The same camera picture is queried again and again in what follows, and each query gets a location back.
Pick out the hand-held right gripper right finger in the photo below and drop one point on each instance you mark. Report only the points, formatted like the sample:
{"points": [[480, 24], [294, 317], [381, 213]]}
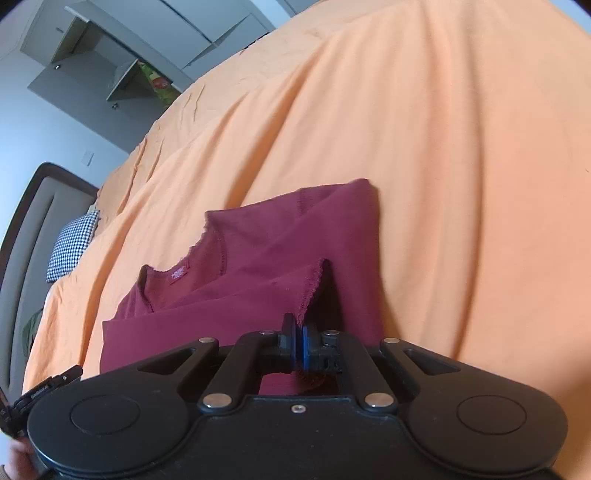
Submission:
{"points": [[307, 347]]}

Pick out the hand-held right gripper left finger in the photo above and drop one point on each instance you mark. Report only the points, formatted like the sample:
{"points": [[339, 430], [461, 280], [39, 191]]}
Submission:
{"points": [[291, 344]]}

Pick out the maroon shirt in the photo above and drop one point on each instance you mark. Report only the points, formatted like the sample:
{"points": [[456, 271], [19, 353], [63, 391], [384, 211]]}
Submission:
{"points": [[258, 258]]}

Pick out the person's left hand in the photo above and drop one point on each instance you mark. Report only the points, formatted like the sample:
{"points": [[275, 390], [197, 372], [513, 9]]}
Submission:
{"points": [[18, 457]]}

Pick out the dark green cloth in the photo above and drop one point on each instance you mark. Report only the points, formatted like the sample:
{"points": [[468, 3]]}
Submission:
{"points": [[32, 325]]}

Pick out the checkered pillow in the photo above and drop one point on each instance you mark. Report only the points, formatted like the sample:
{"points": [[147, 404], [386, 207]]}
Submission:
{"points": [[71, 247]]}

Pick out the brown padded headboard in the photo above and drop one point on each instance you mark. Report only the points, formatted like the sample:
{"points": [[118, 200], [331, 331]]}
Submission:
{"points": [[27, 217]]}

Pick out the orange bed sheet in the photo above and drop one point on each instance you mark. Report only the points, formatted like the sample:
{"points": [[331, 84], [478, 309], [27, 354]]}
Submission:
{"points": [[415, 184]]}

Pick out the colourful snack packet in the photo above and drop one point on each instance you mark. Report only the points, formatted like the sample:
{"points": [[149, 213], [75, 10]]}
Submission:
{"points": [[159, 84]]}

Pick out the grey wardrobe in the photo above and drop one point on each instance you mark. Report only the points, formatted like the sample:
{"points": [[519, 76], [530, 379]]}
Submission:
{"points": [[92, 60]]}

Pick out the white wall switch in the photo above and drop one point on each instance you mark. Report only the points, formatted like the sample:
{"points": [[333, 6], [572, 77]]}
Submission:
{"points": [[87, 158]]}

